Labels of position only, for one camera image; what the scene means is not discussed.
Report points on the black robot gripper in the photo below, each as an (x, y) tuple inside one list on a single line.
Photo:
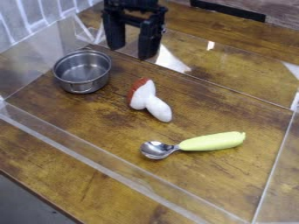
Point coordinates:
[(151, 27)]

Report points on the white red-capped toy mushroom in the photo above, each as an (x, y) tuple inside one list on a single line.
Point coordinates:
[(142, 98)]

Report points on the small silver metal pot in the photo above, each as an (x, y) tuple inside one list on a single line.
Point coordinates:
[(82, 71)]

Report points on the black bar in background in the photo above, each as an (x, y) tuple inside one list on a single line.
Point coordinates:
[(228, 10)]

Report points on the clear acrylic enclosure wall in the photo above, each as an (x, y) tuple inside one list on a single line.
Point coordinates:
[(226, 73)]

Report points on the spoon with yellow-green handle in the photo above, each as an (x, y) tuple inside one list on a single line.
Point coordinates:
[(156, 150)]

